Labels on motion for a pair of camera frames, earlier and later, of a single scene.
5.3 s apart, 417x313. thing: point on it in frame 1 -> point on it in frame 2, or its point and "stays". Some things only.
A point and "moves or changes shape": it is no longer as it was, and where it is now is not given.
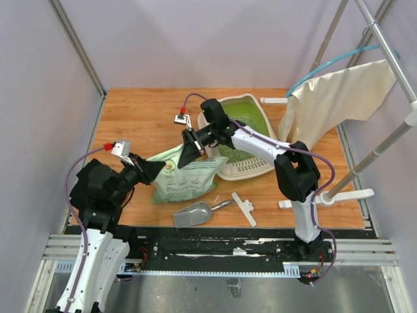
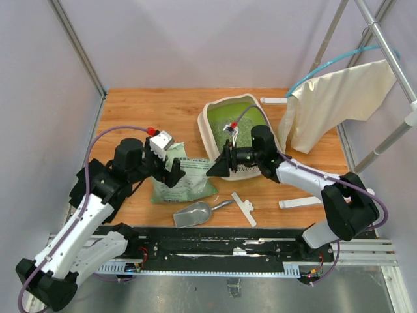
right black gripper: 193,147 -> 227,160
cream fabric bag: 324,101 stays
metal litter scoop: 195,214 stays
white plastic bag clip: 246,207 stays
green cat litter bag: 176,184 moves or changes shape
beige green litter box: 244,111 stays
